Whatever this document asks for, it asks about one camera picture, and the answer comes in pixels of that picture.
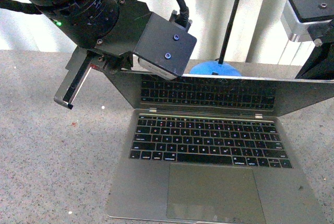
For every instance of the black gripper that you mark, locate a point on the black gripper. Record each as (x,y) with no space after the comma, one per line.
(116,48)

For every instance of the silver laptop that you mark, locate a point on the silver laptop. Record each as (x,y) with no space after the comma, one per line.
(210,149)

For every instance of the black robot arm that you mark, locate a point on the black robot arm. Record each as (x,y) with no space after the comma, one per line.
(108,29)

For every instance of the blue desk lamp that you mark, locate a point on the blue desk lamp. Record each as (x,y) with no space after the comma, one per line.
(219,67)

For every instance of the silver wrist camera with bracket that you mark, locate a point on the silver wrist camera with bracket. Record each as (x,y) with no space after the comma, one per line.
(164,48)

